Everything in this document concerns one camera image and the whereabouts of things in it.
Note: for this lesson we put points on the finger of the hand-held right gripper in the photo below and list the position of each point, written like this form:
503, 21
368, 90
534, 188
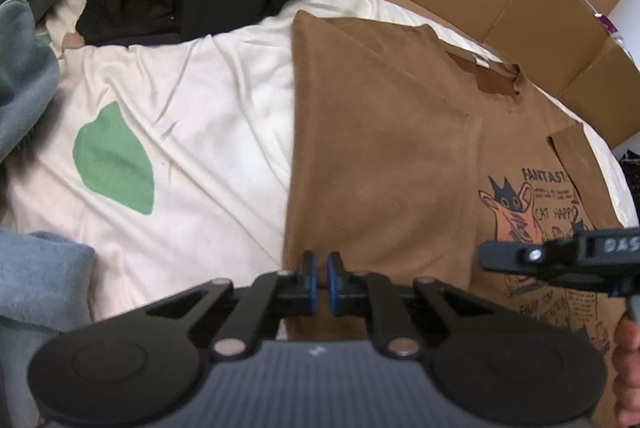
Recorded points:
520, 258

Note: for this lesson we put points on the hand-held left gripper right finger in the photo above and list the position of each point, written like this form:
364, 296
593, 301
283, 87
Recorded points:
331, 282

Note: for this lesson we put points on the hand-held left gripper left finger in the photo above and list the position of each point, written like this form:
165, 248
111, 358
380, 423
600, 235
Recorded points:
311, 282

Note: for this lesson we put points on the brown printed t-shirt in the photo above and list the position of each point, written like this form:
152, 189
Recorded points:
390, 148

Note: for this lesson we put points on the person's right hand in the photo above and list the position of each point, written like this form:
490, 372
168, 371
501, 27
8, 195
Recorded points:
629, 350

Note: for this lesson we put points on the cream bear printed blanket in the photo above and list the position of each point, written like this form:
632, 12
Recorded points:
210, 108

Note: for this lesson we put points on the purple white packet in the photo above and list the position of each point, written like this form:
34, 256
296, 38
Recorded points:
607, 25

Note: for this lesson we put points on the faded blue denim jeans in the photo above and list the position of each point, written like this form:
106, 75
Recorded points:
30, 288

